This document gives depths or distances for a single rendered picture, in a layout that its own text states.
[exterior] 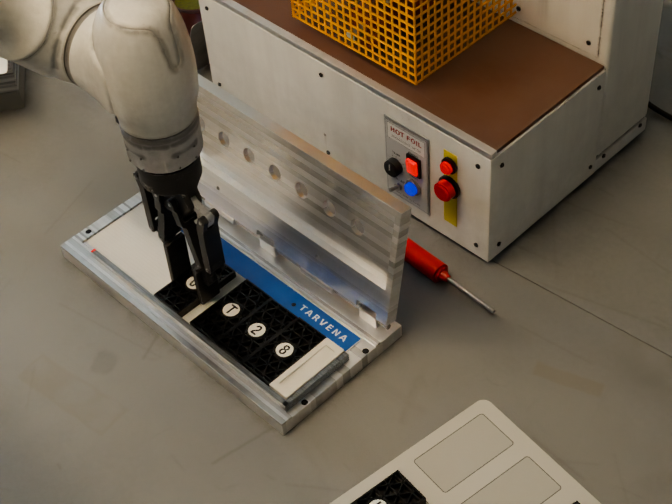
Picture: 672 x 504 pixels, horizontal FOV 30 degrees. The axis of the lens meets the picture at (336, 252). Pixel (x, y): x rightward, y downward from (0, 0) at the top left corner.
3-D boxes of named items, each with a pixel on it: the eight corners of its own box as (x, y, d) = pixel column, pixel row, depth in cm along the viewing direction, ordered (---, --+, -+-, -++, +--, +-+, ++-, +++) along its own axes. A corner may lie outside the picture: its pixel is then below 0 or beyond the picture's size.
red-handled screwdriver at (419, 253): (387, 252, 168) (386, 238, 166) (402, 242, 169) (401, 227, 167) (486, 324, 159) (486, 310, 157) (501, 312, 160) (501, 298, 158)
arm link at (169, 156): (152, 152, 137) (161, 191, 142) (214, 111, 141) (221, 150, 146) (101, 117, 142) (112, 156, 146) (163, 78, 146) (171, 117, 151)
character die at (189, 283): (155, 300, 162) (153, 294, 161) (211, 258, 167) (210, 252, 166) (179, 319, 160) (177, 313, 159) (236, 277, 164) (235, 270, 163)
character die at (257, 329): (215, 348, 156) (214, 342, 155) (273, 304, 161) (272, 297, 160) (241, 369, 154) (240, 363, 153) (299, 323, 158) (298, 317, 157)
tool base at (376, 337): (63, 256, 172) (57, 238, 169) (178, 178, 181) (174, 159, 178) (283, 435, 149) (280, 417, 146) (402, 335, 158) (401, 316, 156)
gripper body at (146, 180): (118, 152, 146) (132, 208, 153) (164, 185, 142) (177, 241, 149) (167, 120, 150) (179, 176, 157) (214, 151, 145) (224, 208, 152)
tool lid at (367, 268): (157, 58, 166) (168, 54, 167) (159, 175, 178) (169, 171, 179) (401, 213, 143) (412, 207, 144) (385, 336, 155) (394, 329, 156)
